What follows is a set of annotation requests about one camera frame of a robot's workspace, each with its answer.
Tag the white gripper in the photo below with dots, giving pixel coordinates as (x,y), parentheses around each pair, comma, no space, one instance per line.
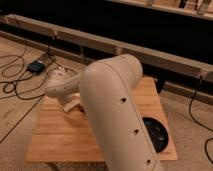
(63,89)

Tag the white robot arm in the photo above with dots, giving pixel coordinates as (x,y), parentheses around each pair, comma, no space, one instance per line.
(105,89)

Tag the wooden table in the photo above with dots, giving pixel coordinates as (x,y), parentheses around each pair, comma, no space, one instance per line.
(68,138)

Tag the black bowl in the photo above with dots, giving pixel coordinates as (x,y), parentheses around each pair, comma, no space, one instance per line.
(157,132)

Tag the wooden shelf frame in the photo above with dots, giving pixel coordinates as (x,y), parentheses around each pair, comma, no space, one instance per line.
(149,56)

